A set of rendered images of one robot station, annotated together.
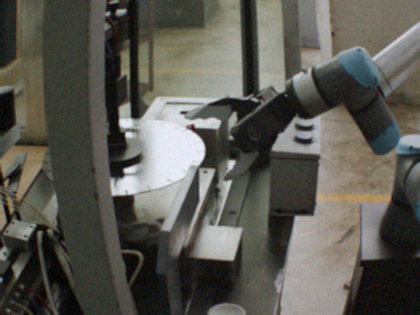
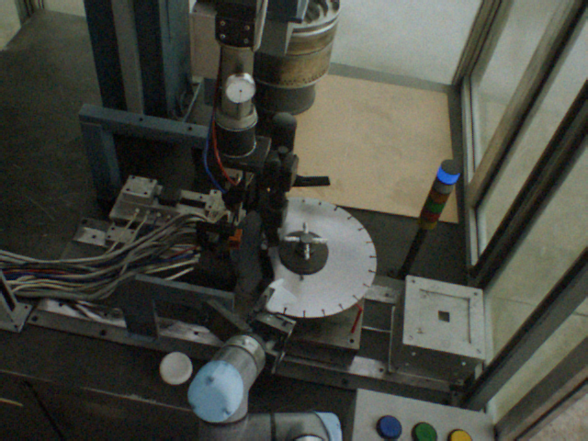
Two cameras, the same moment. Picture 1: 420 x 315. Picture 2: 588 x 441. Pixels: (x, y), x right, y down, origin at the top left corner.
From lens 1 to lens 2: 122 cm
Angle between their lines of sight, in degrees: 65
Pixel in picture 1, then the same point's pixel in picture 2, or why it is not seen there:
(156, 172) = (265, 282)
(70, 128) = not seen: outside the picture
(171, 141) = (324, 292)
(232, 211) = (348, 382)
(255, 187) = not seen: hidden behind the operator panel
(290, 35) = (537, 394)
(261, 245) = (289, 404)
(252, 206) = not seen: hidden behind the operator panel
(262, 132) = (209, 322)
